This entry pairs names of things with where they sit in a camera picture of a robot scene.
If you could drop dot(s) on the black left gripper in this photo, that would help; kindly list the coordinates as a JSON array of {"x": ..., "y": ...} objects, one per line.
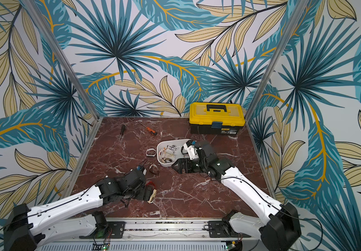
[{"x": 143, "y": 190}]

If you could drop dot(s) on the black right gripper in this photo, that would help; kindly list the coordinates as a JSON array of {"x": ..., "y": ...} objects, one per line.
[{"x": 186, "y": 164}]

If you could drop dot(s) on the brown strap white dial watch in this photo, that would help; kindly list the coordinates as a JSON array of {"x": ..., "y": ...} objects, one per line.
[{"x": 167, "y": 160}]

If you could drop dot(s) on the purple white strap watch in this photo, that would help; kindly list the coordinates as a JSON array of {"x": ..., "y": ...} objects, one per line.
[{"x": 172, "y": 147}]

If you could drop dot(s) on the beige strap watch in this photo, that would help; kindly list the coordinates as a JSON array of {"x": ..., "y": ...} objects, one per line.
[{"x": 167, "y": 153}]

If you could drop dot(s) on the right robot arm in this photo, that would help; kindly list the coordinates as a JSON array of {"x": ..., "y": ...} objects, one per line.
[{"x": 277, "y": 226}]

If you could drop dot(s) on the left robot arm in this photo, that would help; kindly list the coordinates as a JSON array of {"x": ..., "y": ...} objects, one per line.
[{"x": 28, "y": 228}]

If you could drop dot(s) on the white plastic storage box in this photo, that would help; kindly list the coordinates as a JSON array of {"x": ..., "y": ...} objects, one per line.
[{"x": 178, "y": 154}]

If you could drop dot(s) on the yellow black toolbox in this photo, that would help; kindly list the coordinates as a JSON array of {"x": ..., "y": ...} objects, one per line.
[{"x": 216, "y": 118}]

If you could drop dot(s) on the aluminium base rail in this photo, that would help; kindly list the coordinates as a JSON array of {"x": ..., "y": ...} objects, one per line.
[{"x": 154, "y": 234}]

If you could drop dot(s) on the orange handled screwdriver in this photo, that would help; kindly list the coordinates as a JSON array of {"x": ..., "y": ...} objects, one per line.
[{"x": 150, "y": 130}]

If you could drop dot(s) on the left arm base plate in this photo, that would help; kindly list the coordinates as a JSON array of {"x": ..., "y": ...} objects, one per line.
[{"x": 111, "y": 230}]

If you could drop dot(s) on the black handled screwdriver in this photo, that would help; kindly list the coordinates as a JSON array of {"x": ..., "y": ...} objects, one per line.
[{"x": 123, "y": 128}]

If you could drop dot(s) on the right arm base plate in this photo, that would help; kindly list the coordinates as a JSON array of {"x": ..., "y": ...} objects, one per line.
[{"x": 221, "y": 229}]

